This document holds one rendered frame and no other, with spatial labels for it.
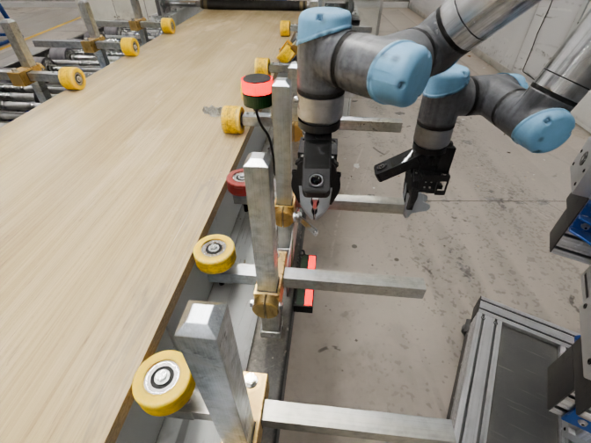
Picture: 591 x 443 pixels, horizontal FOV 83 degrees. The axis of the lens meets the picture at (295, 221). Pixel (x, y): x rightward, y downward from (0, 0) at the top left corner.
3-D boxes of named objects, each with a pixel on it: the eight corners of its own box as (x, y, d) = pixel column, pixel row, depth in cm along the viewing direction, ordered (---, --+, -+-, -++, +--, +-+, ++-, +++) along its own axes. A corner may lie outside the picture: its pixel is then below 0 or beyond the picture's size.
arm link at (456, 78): (485, 73, 60) (439, 76, 59) (465, 130, 67) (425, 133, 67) (463, 60, 66) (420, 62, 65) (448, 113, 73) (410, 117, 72)
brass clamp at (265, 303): (289, 266, 74) (289, 250, 71) (281, 320, 64) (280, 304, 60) (262, 265, 74) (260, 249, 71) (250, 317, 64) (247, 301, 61)
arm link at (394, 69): (455, 33, 42) (381, 21, 48) (408, 51, 36) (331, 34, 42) (437, 96, 48) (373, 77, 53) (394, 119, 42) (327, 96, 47)
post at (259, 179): (281, 332, 78) (272, 149, 47) (279, 346, 76) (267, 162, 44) (266, 330, 79) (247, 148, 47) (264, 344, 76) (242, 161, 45)
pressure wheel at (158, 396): (190, 372, 58) (174, 337, 50) (215, 409, 53) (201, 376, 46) (145, 405, 54) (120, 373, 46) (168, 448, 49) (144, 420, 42)
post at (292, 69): (301, 206, 117) (302, 61, 86) (299, 213, 115) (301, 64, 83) (290, 206, 118) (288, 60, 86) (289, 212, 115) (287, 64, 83)
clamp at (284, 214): (298, 195, 92) (298, 180, 89) (293, 228, 82) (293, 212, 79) (278, 194, 92) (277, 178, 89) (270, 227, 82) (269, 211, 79)
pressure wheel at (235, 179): (263, 202, 94) (260, 167, 86) (258, 221, 88) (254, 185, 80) (235, 200, 94) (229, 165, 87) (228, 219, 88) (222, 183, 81)
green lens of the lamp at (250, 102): (275, 98, 69) (275, 87, 67) (271, 109, 64) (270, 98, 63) (246, 97, 69) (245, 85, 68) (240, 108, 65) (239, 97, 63)
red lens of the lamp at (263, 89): (275, 85, 67) (274, 74, 66) (270, 97, 63) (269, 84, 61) (245, 84, 68) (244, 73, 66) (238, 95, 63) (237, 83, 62)
